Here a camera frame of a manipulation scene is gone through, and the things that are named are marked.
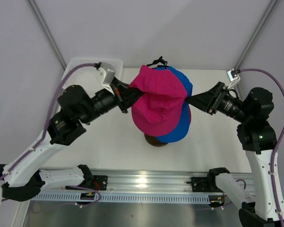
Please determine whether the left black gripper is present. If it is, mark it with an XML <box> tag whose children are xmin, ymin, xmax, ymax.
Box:
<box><xmin>79</xmin><ymin>77</ymin><xmax>147</xmax><ymax>125</ymax></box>

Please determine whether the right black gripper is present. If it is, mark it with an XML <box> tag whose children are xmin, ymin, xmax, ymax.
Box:
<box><xmin>185</xmin><ymin>81</ymin><xmax>251</xmax><ymax>123</ymax></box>

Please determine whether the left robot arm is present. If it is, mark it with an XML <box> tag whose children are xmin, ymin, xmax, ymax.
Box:
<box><xmin>0</xmin><ymin>79</ymin><xmax>144</xmax><ymax>202</ymax></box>

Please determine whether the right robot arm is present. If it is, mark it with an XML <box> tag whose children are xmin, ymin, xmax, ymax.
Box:
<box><xmin>186</xmin><ymin>82</ymin><xmax>284</xmax><ymax>227</ymax></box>

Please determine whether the white plastic basket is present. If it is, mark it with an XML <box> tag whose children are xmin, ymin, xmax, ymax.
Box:
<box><xmin>62</xmin><ymin>57</ymin><xmax>123</xmax><ymax>95</ymax></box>

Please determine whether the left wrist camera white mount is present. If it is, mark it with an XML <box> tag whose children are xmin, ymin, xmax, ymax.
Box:
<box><xmin>94</xmin><ymin>62</ymin><xmax>115</xmax><ymax>94</ymax></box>

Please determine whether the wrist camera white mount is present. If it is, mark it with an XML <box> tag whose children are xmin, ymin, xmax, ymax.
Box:
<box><xmin>226</xmin><ymin>69</ymin><xmax>240</xmax><ymax>89</ymax></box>
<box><xmin>94</xmin><ymin>62</ymin><xmax>115</xmax><ymax>94</ymax></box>

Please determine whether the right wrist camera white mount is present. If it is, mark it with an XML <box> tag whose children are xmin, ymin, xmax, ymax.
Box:
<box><xmin>226</xmin><ymin>69</ymin><xmax>240</xmax><ymax>89</ymax></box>

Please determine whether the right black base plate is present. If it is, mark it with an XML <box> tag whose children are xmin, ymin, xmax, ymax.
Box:
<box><xmin>186</xmin><ymin>176</ymin><xmax>219</xmax><ymax>192</ymax></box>

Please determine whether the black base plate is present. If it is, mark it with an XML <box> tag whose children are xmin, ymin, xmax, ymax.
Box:
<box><xmin>62</xmin><ymin>175</ymin><xmax>108</xmax><ymax>191</ymax></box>
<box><xmin>186</xmin><ymin>176</ymin><xmax>219</xmax><ymax>192</ymax></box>

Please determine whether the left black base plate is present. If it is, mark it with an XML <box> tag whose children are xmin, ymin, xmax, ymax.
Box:
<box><xmin>62</xmin><ymin>175</ymin><xmax>108</xmax><ymax>191</ymax></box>

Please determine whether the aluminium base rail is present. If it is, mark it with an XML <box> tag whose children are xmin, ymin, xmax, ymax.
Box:
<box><xmin>39</xmin><ymin>168</ymin><xmax>279</xmax><ymax>195</ymax></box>

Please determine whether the white slotted cable duct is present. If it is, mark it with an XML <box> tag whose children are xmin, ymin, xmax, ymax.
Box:
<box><xmin>32</xmin><ymin>192</ymin><xmax>224</xmax><ymax>204</ymax></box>

